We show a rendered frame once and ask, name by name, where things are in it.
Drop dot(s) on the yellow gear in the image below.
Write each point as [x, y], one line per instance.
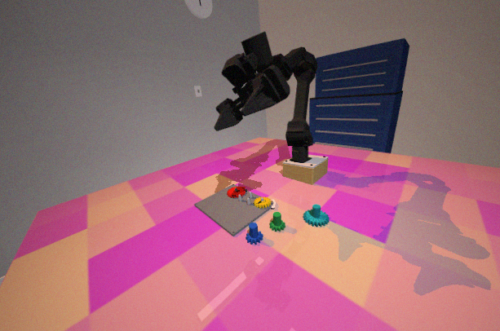
[261, 204]

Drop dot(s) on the blue gear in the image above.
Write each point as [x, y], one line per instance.
[254, 235]

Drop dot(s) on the green gear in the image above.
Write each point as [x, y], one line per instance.
[277, 223]

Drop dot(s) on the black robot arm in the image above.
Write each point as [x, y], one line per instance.
[242, 68]

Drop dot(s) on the red gear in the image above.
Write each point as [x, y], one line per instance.
[232, 193]

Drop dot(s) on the teal gear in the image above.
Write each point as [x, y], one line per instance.
[316, 216]

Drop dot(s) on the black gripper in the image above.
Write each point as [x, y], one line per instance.
[269, 88]

